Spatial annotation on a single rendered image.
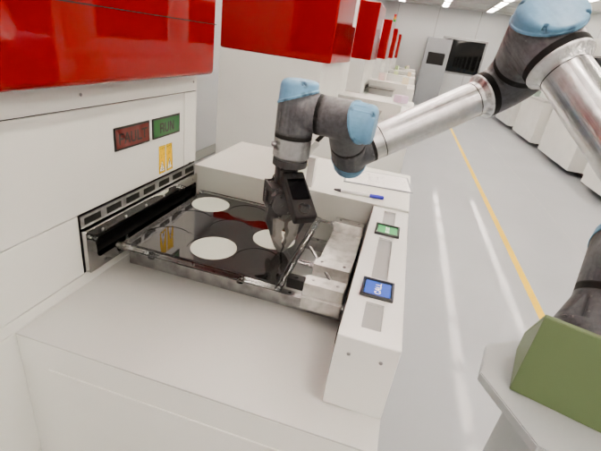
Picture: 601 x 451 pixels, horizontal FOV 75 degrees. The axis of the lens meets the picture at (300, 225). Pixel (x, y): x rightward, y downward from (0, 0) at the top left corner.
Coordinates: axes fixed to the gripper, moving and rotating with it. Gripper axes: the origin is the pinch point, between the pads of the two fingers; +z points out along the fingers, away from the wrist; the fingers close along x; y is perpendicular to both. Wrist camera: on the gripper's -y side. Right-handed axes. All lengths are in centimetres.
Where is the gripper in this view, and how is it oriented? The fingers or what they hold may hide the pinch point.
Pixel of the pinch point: (282, 248)
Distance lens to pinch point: 87.4
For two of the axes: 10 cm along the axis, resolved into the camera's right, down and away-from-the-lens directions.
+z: -1.3, 9.0, 4.3
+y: -3.3, -4.4, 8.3
